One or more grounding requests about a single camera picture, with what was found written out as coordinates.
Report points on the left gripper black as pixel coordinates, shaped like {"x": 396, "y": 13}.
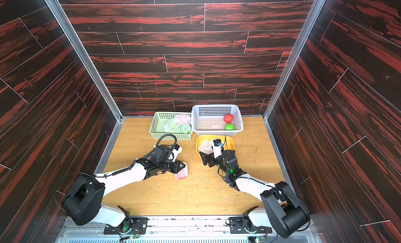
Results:
{"x": 177, "y": 166}

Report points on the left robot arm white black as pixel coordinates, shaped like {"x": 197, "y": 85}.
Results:
{"x": 83, "y": 201}

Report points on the green plastic basket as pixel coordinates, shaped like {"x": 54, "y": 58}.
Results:
{"x": 160, "y": 118}

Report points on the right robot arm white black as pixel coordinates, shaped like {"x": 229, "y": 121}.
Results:
{"x": 282, "y": 210}

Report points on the yellow plastic tray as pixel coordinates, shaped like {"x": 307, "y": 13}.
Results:
{"x": 226, "y": 140}

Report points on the white plastic basket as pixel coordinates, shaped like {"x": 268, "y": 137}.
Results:
{"x": 208, "y": 119}

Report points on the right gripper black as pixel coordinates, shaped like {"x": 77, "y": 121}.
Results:
{"x": 211, "y": 158}

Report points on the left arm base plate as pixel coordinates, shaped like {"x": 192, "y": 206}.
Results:
{"x": 130, "y": 226}

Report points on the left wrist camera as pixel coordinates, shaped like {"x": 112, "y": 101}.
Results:
{"x": 175, "y": 152}

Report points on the red apple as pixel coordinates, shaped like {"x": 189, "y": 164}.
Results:
{"x": 228, "y": 118}

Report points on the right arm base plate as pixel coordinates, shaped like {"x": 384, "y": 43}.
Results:
{"x": 238, "y": 225}

